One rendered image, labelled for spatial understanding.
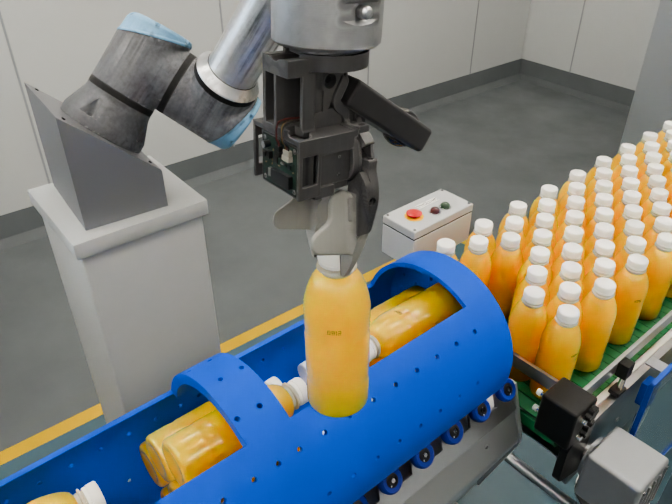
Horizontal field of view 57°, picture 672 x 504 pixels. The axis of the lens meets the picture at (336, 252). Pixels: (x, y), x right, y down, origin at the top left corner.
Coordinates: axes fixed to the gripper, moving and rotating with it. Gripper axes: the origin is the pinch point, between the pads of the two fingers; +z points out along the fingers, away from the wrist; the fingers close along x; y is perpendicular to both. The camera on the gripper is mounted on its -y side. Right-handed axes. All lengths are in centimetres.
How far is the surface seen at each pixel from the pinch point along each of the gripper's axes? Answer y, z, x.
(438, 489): -28, 57, -3
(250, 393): 4.4, 24.0, -10.3
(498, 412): -45, 51, -5
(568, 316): -56, 32, -2
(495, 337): -35.3, 27.6, -2.7
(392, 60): -290, 67, -298
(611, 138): -392, 108, -170
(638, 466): -61, 57, 16
